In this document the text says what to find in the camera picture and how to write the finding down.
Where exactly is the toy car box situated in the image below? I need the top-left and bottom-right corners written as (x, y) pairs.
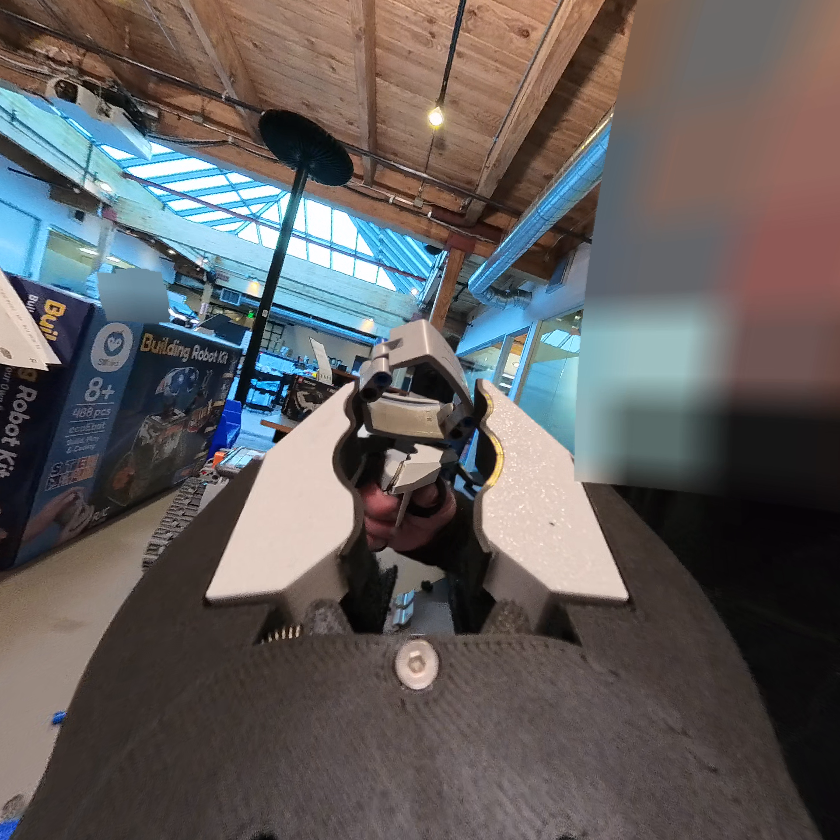
top-left (282, 374), bottom-right (340, 422)

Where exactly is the grey panel piece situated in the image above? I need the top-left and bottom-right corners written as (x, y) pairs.
top-left (371, 322), bottom-right (475, 437)

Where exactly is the blue robot kit box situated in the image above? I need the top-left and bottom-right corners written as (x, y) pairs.
top-left (0, 276), bottom-right (245, 572)

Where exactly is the black disc on pole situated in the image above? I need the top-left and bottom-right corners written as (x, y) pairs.
top-left (257, 109), bottom-right (356, 189)

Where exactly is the toy tracked robot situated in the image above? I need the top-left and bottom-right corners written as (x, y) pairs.
top-left (141, 446), bottom-right (265, 570)

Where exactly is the black pole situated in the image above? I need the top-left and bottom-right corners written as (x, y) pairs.
top-left (233, 167), bottom-right (311, 406)

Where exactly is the silver air duct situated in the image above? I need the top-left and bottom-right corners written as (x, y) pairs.
top-left (467, 115), bottom-right (613, 311)

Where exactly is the white ceiling projector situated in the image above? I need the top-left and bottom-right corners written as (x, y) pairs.
top-left (45, 74), bottom-right (156, 160)

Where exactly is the person's right hand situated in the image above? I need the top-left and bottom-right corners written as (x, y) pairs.
top-left (363, 487), bottom-right (458, 553)

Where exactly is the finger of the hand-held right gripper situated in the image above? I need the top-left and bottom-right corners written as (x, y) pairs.
top-left (381, 449), bottom-right (417, 534)
top-left (410, 446), bottom-right (459, 491)

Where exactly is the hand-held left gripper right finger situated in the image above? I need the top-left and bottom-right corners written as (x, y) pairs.
top-left (472, 379), bottom-right (630, 616)

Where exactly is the white instruction booklet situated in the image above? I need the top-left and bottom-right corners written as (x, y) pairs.
top-left (0, 269), bottom-right (63, 373)

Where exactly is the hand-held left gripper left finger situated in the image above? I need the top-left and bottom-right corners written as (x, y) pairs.
top-left (205, 382), bottom-right (362, 605)

